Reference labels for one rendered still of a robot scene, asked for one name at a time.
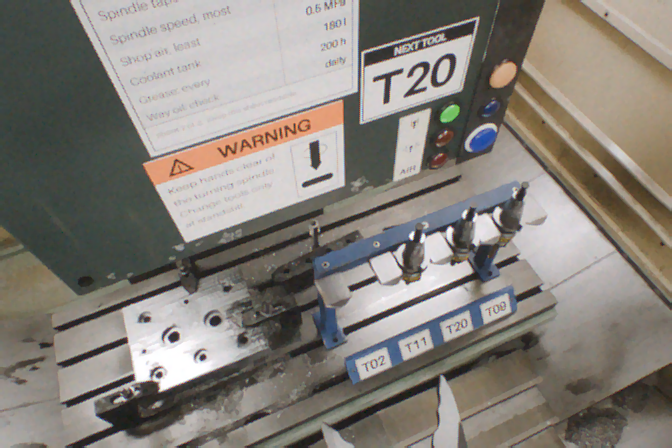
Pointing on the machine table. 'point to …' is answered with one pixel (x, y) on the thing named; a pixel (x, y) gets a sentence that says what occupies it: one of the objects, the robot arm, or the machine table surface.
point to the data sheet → (221, 61)
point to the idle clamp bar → (309, 261)
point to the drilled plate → (228, 360)
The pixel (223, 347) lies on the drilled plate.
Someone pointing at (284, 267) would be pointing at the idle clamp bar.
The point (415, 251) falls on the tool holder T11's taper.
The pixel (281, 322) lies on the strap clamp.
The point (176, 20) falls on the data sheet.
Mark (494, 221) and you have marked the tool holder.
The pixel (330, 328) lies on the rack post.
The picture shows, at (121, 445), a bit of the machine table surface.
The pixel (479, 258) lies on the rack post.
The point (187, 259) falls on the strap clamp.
